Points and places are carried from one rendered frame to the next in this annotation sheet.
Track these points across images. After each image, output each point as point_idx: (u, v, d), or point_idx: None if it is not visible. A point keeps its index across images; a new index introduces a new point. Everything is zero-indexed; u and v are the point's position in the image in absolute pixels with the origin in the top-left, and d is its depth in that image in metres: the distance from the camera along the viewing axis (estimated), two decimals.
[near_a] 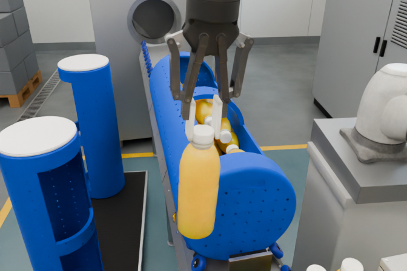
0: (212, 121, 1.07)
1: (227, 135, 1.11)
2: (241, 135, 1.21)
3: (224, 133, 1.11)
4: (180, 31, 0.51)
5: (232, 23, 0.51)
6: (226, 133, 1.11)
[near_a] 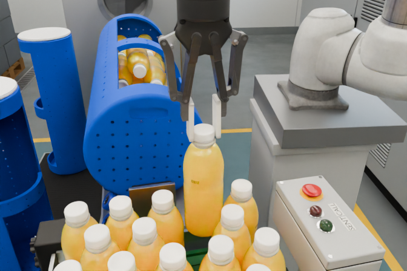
0: (140, 68, 1.06)
1: (158, 84, 1.10)
2: (178, 89, 1.20)
3: (154, 82, 1.09)
4: (172, 32, 0.51)
5: (225, 21, 0.51)
6: (156, 83, 1.09)
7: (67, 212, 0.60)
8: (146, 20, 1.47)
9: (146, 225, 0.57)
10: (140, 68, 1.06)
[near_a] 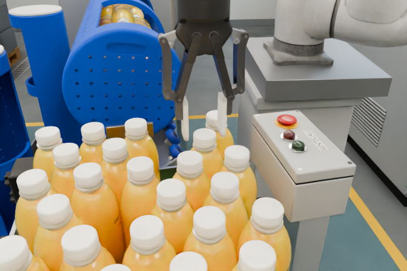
0: (123, 22, 1.07)
1: None
2: None
3: None
4: (172, 31, 0.51)
5: (225, 21, 0.51)
6: None
7: (38, 133, 0.60)
8: None
9: (115, 144, 0.57)
10: (124, 21, 1.07)
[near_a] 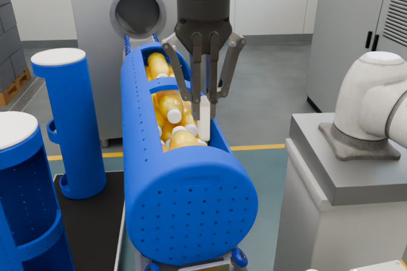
0: (175, 113, 0.99)
1: (192, 129, 1.03)
2: (211, 130, 1.13)
3: (189, 127, 1.02)
4: (232, 31, 0.53)
5: (181, 20, 0.51)
6: (191, 127, 1.02)
7: None
8: None
9: None
10: (175, 113, 0.99)
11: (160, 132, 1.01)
